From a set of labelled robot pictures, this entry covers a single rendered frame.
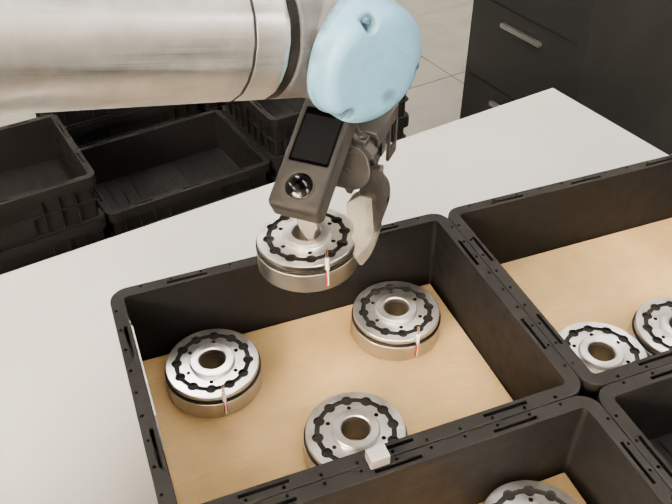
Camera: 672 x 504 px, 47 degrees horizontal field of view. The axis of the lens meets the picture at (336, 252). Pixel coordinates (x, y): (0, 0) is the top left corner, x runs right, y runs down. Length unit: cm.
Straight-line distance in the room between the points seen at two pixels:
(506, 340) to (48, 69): 60
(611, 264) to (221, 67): 75
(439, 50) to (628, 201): 247
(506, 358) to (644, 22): 156
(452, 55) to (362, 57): 303
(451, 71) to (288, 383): 258
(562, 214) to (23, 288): 79
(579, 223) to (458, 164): 43
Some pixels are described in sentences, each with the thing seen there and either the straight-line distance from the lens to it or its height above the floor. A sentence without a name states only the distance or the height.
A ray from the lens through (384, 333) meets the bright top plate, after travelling 89.
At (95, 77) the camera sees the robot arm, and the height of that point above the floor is 132.
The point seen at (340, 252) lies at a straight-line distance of 76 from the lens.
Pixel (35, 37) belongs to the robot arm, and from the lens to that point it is 38.
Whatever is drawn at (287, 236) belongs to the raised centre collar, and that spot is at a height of 101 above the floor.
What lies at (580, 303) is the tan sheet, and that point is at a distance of 101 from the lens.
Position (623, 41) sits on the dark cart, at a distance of 227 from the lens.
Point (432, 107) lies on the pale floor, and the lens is 306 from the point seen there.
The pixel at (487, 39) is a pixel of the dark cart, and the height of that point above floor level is 49.
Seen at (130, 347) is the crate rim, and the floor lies 92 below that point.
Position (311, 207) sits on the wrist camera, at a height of 112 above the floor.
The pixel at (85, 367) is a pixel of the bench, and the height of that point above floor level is 70.
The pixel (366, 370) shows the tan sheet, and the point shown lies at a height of 83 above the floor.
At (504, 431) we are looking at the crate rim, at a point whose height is 93.
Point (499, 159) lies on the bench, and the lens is 148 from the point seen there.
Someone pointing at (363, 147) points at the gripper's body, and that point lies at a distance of 69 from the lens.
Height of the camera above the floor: 150
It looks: 40 degrees down
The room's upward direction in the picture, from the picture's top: straight up
